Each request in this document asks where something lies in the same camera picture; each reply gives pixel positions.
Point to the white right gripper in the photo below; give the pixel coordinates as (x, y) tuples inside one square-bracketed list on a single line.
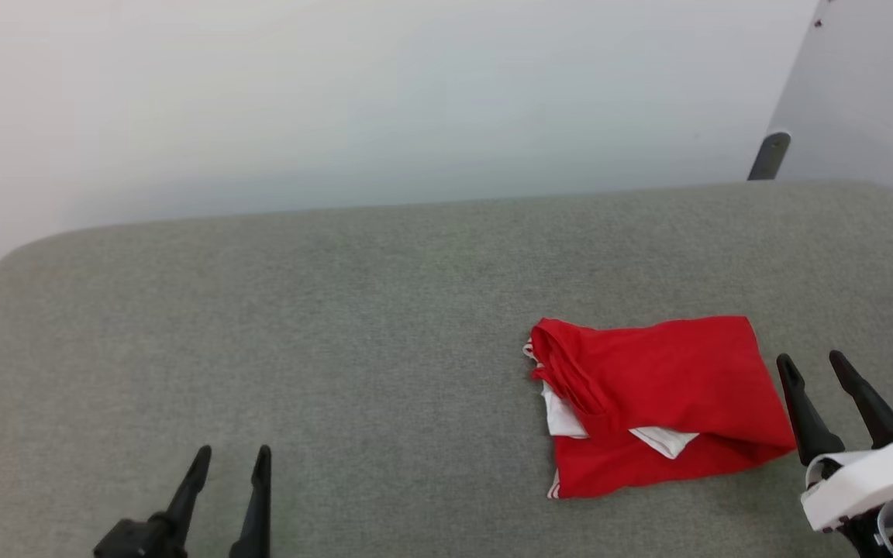
[(873, 480)]

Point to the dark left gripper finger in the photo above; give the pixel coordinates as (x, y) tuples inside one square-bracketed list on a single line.
[(179, 515), (259, 511)]

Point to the red garment with white stripes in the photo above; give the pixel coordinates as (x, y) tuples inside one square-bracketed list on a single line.
[(671, 380)]

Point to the grey fabric sofa cushion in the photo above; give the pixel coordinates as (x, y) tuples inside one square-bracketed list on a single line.
[(299, 325)]

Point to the light grey partition panel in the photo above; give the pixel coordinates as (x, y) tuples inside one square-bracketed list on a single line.
[(873, 93)]

